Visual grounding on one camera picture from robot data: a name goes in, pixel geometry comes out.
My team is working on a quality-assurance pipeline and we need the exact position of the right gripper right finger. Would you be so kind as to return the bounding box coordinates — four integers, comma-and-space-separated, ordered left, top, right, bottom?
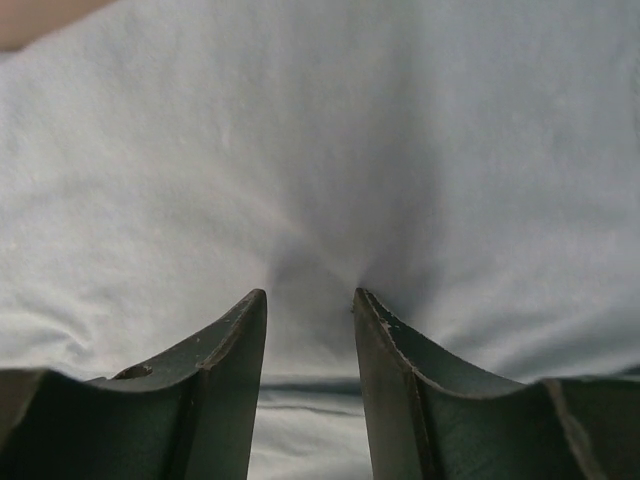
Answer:
353, 289, 639, 479

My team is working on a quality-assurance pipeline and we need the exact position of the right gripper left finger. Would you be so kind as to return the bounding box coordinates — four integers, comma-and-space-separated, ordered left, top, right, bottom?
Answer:
1, 289, 267, 479

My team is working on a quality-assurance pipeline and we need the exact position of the blue t shirt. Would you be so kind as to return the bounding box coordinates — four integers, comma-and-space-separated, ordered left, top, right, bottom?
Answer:
1, 1, 639, 479

